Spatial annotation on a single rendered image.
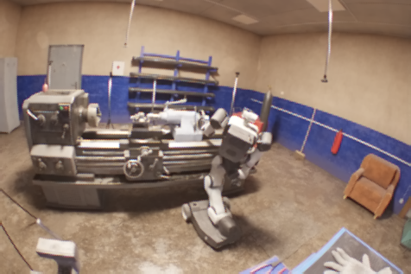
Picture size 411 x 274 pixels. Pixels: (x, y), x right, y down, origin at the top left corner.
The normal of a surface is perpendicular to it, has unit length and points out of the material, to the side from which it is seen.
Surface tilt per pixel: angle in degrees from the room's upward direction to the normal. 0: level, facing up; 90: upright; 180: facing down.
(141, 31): 90
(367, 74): 90
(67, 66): 90
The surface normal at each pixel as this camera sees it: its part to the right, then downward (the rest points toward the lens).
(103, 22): 0.40, 0.29
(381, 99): -0.90, -0.03
